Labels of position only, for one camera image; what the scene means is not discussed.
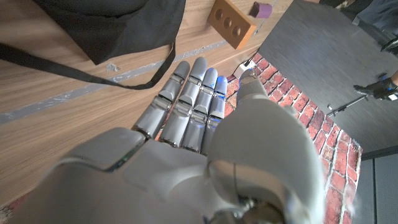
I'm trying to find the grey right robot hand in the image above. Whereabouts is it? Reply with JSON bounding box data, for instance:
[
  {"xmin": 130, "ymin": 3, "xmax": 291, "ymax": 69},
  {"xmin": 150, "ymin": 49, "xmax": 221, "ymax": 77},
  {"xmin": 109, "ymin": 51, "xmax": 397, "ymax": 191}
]
[{"xmin": 9, "ymin": 57, "xmax": 327, "ymax": 224}]

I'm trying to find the black apron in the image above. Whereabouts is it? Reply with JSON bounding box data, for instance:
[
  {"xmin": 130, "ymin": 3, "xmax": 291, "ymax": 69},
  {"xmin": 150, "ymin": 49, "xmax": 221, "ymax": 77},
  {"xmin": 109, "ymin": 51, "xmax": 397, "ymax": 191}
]
[{"xmin": 0, "ymin": 0, "xmax": 187, "ymax": 91}]

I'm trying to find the orange wooden block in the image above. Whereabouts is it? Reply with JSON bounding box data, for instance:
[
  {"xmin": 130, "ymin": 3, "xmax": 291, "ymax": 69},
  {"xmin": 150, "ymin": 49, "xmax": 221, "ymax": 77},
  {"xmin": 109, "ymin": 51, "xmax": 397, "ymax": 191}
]
[{"xmin": 206, "ymin": 0, "xmax": 257, "ymax": 50}]

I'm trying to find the white power strip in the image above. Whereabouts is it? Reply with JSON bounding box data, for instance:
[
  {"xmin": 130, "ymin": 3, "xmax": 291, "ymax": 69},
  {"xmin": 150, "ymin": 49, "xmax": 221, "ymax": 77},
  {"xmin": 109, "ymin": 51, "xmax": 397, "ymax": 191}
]
[{"xmin": 233, "ymin": 60, "xmax": 256, "ymax": 79}]

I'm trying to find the black tripod stand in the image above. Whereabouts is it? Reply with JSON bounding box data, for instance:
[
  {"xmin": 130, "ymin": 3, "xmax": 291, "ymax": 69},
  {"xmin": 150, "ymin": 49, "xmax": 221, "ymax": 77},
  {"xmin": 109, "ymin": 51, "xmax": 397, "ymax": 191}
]
[{"xmin": 326, "ymin": 95, "xmax": 371, "ymax": 118}]

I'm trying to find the purple cylinder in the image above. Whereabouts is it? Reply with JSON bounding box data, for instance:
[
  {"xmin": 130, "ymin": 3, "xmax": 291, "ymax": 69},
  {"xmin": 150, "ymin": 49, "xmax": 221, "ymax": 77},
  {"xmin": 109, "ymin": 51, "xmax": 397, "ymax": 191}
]
[{"xmin": 248, "ymin": 1, "xmax": 274, "ymax": 19}]

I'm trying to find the brick wall print backdrop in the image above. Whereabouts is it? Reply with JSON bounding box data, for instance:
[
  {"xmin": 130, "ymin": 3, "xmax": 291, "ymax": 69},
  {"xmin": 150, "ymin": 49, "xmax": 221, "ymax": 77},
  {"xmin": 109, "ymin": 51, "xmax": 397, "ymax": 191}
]
[{"xmin": 225, "ymin": 52, "xmax": 363, "ymax": 224}]

